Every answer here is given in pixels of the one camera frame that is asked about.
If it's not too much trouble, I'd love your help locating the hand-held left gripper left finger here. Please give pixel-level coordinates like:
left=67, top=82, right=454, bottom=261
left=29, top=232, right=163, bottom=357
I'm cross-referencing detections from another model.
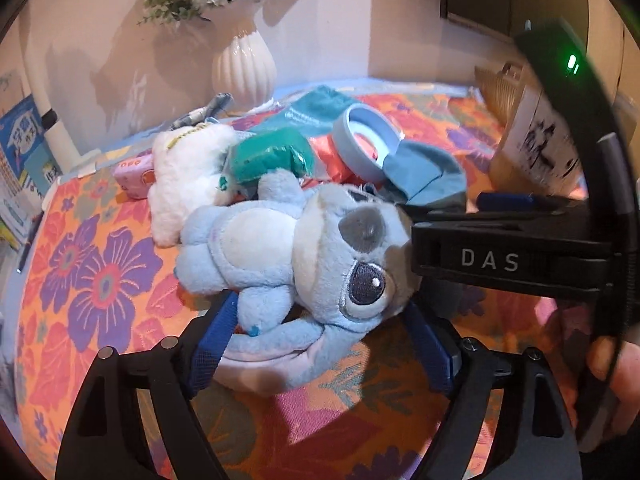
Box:
left=54, top=290, right=241, bottom=480

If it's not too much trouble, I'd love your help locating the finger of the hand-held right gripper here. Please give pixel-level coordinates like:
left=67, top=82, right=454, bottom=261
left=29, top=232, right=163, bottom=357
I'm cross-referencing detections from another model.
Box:
left=415, top=190, right=591, bottom=224

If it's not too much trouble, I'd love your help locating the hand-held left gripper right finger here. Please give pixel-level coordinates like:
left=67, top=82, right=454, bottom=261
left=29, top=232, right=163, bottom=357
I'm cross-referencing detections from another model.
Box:
left=402, top=302, right=586, bottom=480

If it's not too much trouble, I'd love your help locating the blue plush toy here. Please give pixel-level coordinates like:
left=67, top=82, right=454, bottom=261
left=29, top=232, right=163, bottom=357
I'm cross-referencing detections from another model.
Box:
left=174, top=169, right=416, bottom=393

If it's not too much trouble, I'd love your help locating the person's right hand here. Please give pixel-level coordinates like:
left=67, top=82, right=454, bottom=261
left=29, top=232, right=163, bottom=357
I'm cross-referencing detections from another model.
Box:
left=580, top=336, right=640, bottom=453

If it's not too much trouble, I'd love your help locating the grey-blue knit hat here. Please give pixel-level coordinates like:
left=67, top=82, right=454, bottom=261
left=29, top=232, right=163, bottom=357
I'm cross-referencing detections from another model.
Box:
left=382, top=141, right=468, bottom=211

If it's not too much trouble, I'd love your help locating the floral printed cloth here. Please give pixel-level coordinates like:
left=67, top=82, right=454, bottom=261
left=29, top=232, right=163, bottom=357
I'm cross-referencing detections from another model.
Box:
left=15, top=85, right=601, bottom=480

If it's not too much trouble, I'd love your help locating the white plush toy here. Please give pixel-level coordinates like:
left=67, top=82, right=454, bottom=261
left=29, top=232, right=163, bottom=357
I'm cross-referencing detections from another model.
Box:
left=149, top=122, right=241, bottom=247

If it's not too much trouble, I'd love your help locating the pink small toy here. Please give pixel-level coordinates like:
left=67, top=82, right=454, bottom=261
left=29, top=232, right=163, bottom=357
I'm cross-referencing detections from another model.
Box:
left=112, top=152, right=156, bottom=201

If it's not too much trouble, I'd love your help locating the teal tissue packet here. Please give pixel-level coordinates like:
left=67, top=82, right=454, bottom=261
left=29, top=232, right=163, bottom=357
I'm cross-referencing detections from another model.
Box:
left=222, top=127, right=316, bottom=193

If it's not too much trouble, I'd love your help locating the dark pen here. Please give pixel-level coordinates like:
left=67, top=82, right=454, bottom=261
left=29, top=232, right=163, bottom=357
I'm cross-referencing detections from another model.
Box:
left=17, top=212, right=44, bottom=274

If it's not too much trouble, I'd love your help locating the teal cloth pouch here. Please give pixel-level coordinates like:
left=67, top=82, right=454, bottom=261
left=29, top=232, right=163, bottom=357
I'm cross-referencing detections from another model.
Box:
left=272, top=85, right=361, bottom=138

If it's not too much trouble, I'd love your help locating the white lamp base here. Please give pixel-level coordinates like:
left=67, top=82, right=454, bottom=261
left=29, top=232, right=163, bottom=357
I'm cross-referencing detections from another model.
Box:
left=74, top=152, right=99, bottom=177

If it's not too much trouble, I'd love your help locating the row of books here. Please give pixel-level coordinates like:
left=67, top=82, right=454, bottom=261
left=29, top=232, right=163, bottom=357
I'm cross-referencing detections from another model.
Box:
left=0, top=200, right=31, bottom=252

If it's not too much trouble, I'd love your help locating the small teal book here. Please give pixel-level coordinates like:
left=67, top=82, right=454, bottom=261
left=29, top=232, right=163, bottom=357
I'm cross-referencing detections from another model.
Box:
left=25, top=157, right=63, bottom=196

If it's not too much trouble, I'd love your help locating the white ribbed vase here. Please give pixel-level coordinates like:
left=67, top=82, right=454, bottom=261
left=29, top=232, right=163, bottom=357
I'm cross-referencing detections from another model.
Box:
left=211, top=30, right=278, bottom=106

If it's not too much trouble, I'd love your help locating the blue cover book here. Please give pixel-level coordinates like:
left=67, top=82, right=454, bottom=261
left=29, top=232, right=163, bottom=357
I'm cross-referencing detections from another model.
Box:
left=0, top=94, right=51, bottom=231

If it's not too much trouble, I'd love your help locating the white lamp pole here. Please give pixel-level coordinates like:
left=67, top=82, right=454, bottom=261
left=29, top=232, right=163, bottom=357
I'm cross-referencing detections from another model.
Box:
left=20, top=10, right=81, bottom=161

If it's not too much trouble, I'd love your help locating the light blue ring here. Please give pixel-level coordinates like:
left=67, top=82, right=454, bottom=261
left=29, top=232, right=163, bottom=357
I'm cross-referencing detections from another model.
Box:
left=332, top=104, right=405, bottom=181

